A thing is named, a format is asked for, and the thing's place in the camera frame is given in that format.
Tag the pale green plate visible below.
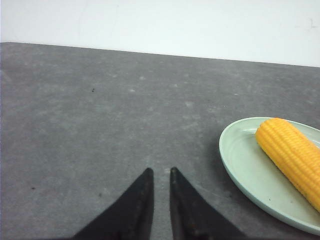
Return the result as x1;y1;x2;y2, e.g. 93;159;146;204
218;116;320;236

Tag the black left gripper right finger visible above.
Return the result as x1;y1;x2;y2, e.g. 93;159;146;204
170;167;246;240

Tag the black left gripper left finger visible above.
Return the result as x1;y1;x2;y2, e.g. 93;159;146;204
72;167;154;240

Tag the yellow corn cob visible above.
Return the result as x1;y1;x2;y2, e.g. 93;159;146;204
255;118;320;211

